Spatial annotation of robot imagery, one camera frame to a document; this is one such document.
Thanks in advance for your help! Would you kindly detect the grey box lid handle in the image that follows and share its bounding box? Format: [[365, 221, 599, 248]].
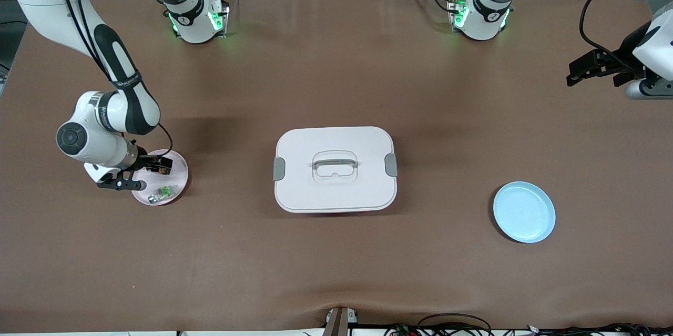
[[312, 156, 359, 170]]

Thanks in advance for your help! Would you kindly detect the brown table cover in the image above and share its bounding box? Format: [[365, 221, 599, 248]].
[[0, 0, 673, 332]]

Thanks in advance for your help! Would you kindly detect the pink round plate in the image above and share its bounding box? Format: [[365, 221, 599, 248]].
[[130, 149, 189, 206]]

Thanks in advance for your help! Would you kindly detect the black cable bundle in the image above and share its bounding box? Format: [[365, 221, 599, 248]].
[[384, 313, 673, 336]]

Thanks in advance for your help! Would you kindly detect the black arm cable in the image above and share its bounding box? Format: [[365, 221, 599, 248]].
[[579, 0, 668, 71], [53, 0, 174, 158]]

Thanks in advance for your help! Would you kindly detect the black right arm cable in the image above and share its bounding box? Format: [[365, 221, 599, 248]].
[[53, 0, 174, 158]]

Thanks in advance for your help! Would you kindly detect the metal table edge bracket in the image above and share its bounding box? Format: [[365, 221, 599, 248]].
[[323, 307, 359, 336]]

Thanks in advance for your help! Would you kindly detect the light blue round plate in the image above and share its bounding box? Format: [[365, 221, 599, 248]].
[[493, 181, 556, 244]]

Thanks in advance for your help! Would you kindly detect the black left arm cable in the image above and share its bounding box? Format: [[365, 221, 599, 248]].
[[579, 0, 668, 71]]

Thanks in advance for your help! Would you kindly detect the white lidded storage box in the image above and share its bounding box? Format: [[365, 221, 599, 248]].
[[273, 126, 399, 214]]

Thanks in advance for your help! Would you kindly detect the green and clear switch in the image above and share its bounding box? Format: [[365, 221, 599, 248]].
[[148, 184, 180, 204]]

